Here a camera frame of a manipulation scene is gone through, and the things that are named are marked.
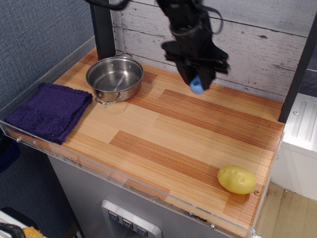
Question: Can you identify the black right frame post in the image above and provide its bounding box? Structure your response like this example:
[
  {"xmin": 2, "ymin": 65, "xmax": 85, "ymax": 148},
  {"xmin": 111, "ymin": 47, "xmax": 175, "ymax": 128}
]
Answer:
[{"xmin": 278, "ymin": 17, "xmax": 317, "ymax": 123}]

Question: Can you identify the clear acrylic table guard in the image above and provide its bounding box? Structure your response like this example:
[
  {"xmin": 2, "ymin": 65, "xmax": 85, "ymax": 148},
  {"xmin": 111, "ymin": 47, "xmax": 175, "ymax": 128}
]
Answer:
[{"xmin": 0, "ymin": 36, "xmax": 285, "ymax": 238}]

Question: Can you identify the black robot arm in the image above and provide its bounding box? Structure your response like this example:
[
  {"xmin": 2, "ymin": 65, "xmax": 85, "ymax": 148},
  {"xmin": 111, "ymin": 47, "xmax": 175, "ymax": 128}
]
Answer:
[{"xmin": 158, "ymin": 0, "xmax": 229, "ymax": 94}]

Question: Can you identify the black cable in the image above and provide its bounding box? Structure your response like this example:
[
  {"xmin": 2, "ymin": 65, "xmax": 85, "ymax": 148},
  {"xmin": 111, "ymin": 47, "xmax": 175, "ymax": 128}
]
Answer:
[{"xmin": 0, "ymin": 222, "xmax": 24, "ymax": 238}]

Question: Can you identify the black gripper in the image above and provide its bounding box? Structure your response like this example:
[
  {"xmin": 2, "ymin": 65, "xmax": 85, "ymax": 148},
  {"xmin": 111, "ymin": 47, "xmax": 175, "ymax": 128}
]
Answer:
[{"xmin": 161, "ymin": 23, "xmax": 228, "ymax": 90}]

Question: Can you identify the purple folded towel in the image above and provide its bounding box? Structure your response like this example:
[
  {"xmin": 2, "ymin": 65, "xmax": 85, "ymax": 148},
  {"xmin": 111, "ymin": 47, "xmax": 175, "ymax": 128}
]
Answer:
[{"xmin": 4, "ymin": 83, "xmax": 93, "ymax": 145}]

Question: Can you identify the yellow sponge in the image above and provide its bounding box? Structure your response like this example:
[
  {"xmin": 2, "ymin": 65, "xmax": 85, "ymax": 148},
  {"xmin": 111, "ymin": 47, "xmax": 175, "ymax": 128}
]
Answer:
[{"xmin": 22, "ymin": 227, "xmax": 44, "ymax": 238}]

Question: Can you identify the silver dispenser button panel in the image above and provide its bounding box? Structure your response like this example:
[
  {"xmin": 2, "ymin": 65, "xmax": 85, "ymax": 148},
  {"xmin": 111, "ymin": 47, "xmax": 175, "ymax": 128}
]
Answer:
[{"xmin": 101, "ymin": 199, "xmax": 162, "ymax": 238}]

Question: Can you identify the white ribbed appliance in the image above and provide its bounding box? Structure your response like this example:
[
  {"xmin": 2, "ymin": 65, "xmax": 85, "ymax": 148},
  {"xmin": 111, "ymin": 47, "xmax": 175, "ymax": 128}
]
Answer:
[{"xmin": 271, "ymin": 93, "xmax": 317, "ymax": 200}]

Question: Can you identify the black vertical post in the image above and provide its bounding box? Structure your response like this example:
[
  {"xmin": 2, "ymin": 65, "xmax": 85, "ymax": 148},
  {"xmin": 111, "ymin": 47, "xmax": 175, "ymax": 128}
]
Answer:
[{"xmin": 90, "ymin": 4, "xmax": 115, "ymax": 60}]

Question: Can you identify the stainless steel pot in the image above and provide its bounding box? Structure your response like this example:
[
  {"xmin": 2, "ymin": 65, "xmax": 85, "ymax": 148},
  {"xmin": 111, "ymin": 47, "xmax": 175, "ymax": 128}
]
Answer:
[{"xmin": 86, "ymin": 54, "xmax": 144, "ymax": 105}]

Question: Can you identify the yellow toy potato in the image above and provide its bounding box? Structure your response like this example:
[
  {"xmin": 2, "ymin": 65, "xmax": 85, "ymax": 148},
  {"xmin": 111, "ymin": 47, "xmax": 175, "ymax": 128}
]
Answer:
[{"xmin": 217, "ymin": 165, "xmax": 257, "ymax": 195}]

